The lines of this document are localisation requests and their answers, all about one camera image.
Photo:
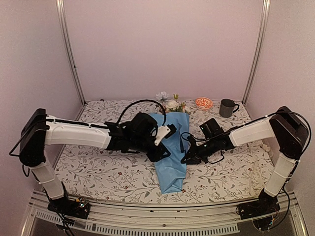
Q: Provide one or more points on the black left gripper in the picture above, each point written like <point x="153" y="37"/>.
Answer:
<point x="157" y="156"/>

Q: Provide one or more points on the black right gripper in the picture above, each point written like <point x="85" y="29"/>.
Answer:
<point x="190" y="154"/>

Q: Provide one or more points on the white fake flower stems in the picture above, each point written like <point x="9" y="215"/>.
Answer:
<point x="174" y="105"/>

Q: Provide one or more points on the pale blue fake flower stems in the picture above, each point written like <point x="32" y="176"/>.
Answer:
<point x="162" y="96"/>

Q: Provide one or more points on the pink fake flower stems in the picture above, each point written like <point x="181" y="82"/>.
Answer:
<point x="184" y="108"/>

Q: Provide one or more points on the white ribbon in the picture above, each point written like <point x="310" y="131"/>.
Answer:
<point x="256" y="182"/>

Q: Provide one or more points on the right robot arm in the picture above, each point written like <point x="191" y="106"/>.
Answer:
<point x="285" y="129"/>

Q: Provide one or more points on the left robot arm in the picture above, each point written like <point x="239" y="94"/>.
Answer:
<point x="42" y="130"/>

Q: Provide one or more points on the floral patterned table mat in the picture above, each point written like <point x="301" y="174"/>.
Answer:
<point x="125" y="177"/>

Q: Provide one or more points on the orange patterned bowl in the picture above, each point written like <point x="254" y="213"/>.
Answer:
<point x="203" y="103"/>

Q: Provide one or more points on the dark grey mug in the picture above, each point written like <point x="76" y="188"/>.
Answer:
<point x="228" y="107"/>

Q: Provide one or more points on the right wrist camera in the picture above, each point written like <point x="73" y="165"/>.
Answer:
<point x="192" y="141"/>

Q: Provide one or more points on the front aluminium rail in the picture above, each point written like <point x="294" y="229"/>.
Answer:
<point x="110" y="218"/>

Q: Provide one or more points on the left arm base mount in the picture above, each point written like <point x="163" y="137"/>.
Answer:
<point x="79" y="208"/>

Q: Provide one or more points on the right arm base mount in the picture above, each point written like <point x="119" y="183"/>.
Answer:
<point x="264" y="206"/>

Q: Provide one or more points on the left aluminium frame post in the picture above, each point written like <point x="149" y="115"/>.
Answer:
<point x="69" y="51"/>

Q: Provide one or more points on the aluminium frame post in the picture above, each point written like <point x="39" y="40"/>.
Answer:
<point x="258" y="48"/>
<point x="69" y="51"/>

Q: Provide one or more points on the right aluminium frame post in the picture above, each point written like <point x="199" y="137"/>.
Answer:
<point x="258" y="48"/>

